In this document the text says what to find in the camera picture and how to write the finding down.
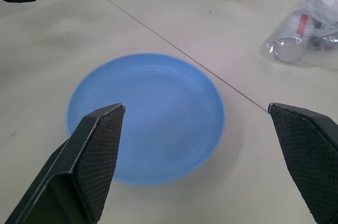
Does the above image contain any white bottle with red label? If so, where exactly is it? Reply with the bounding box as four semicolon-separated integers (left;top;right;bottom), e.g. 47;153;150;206
269;11;315;63

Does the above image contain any blue plate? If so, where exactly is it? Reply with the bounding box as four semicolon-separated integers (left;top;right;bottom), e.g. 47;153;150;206
65;53;226;185

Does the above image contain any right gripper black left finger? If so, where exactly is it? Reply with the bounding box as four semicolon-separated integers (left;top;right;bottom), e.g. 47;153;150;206
4;102;126;224

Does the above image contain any clear plastic bag with bottles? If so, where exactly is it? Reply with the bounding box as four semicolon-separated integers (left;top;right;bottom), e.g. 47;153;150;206
260;0;338;71

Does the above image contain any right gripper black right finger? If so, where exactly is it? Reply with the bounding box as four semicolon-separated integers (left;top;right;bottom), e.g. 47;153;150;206
267;102;338;224

